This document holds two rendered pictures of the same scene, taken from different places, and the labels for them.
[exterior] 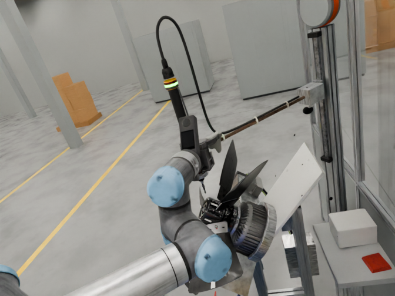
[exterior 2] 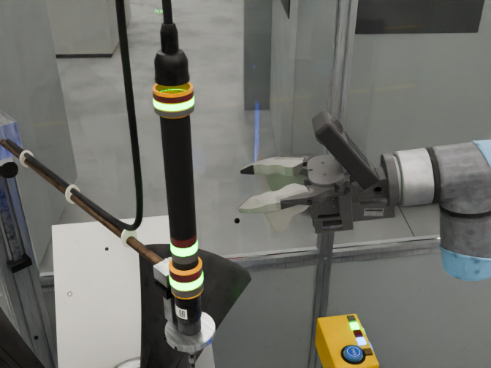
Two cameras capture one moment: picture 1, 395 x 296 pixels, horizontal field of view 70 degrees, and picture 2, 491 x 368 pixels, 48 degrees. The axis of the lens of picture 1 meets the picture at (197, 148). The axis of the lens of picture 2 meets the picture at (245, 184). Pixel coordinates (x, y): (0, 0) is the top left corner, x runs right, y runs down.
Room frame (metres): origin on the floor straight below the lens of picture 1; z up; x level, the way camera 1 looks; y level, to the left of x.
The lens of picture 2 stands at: (1.05, 0.57, 2.03)
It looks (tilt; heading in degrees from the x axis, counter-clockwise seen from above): 31 degrees down; 249
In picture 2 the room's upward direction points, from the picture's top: straight up
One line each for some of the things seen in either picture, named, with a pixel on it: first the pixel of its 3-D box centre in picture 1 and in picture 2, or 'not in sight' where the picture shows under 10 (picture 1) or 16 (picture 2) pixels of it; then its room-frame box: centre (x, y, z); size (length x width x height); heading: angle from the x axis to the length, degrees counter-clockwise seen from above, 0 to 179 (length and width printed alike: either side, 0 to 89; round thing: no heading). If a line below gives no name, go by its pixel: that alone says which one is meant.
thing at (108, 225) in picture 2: (257, 121); (71, 195); (1.05, -0.26, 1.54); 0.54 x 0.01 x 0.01; 113
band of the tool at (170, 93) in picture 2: (171, 84); (173, 99); (0.93, 0.02, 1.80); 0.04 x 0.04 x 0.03
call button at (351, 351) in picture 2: not in sight; (353, 353); (0.53, -0.15, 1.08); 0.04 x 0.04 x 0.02
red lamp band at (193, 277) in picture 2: not in sight; (185, 268); (0.93, 0.02, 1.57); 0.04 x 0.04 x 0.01
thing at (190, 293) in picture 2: not in sight; (186, 283); (0.93, 0.02, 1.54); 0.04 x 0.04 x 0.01
